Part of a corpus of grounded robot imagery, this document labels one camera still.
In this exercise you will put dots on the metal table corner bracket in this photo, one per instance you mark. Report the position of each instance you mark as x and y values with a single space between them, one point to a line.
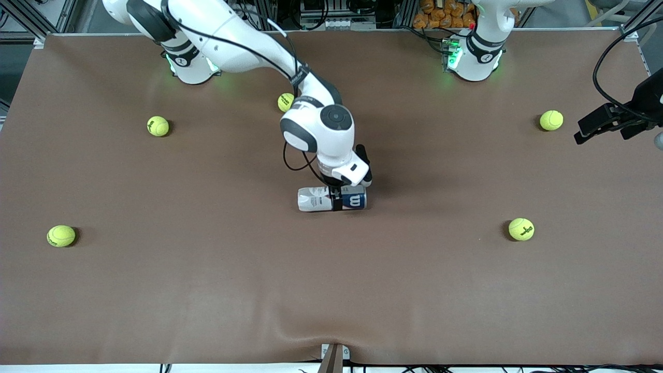
631 36
39 43

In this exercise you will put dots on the brown table cloth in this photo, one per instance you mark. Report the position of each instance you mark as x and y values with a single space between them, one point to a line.
331 269

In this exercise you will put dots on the clear tennis ball can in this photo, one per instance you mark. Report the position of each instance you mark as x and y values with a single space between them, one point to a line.
316 199

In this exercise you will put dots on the pile of orange objects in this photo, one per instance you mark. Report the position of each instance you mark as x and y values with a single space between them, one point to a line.
440 15

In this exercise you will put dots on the yellow tennis ball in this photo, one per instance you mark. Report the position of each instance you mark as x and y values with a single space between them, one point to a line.
551 120
521 229
61 235
158 126
284 102

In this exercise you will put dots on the yellow object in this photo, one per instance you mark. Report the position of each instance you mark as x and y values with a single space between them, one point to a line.
593 10

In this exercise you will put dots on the metal clamp bracket with post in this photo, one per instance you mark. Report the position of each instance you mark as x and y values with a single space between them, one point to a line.
331 360

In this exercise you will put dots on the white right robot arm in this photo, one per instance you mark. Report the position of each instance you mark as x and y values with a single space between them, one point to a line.
233 36

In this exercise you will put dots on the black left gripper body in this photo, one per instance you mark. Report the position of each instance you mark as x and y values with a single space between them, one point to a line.
648 99

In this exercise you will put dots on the white connector strip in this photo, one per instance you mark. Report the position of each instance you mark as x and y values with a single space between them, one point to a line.
336 24

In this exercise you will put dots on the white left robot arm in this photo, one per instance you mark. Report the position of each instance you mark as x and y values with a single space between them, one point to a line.
479 57

